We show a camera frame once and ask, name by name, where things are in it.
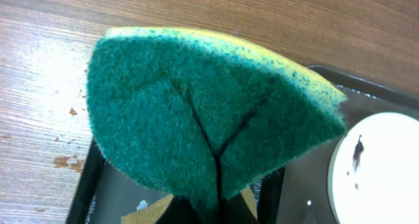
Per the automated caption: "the white plate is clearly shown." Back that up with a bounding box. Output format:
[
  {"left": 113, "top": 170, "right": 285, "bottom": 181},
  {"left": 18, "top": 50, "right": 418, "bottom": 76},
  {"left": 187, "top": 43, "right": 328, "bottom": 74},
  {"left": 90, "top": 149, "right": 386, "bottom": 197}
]
[{"left": 327, "top": 112, "right": 418, "bottom": 223}]

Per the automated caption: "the black water tray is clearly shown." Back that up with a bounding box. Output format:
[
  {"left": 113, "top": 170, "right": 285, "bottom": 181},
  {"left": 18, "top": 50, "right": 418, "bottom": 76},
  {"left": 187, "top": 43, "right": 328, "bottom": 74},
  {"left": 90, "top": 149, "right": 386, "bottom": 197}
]
[{"left": 65, "top": 141, "right": 285, "bottom": 223}]

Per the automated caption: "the dark grey serving tray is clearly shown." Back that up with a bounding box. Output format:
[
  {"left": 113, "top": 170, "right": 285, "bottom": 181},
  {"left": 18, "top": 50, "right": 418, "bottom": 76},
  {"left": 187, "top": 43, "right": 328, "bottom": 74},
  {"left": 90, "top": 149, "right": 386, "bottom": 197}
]
[{"left": 271, "top": 64, "right": 418, "bottom": 223}]

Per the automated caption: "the green yellow sponge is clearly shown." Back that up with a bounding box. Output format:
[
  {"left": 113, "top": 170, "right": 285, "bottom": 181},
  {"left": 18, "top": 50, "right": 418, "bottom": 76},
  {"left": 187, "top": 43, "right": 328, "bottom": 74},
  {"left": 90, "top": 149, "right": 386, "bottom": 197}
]
[{"left": 86, "top": 27, "right": 346, "bottom": 223}]

